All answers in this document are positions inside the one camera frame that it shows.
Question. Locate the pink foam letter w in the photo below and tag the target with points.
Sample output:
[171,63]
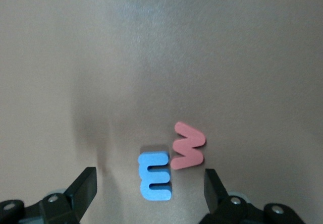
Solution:
[191,145]

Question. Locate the light blue foam letter m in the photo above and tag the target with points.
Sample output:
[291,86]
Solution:
[144,178]

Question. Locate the brown table cover sheet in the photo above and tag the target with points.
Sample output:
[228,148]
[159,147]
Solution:
[75,57]

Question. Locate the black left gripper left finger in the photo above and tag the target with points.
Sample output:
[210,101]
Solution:
[80,193]

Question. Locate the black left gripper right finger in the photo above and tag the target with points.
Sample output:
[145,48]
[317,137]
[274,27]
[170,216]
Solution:
[214,193]

